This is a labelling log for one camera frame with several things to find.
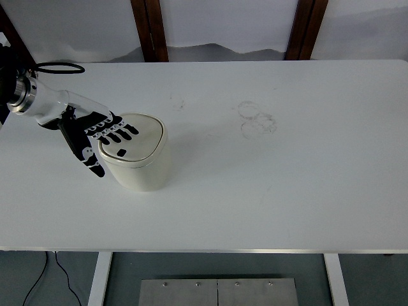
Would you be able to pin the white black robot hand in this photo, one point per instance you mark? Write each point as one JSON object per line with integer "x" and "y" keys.
{"x": 51, "y": 103}

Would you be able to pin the cream lidded trash bin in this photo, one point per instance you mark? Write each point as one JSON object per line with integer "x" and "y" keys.
{"x": 143, "y": 172}

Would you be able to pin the white table leg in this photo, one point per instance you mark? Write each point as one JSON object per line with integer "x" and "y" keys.
{"x": 99, "y": 280}
{"x": 336, "y": 280}

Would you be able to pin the grey metal plate with screws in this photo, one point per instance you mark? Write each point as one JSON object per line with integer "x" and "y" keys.
{"x": 191, "y": 294}

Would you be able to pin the dark wooden screen frame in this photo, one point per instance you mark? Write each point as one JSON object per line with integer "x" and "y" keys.
{"x": 156, "y": 32}
{"x": 303, "y": 32}
{"x": 14, "y": 36}

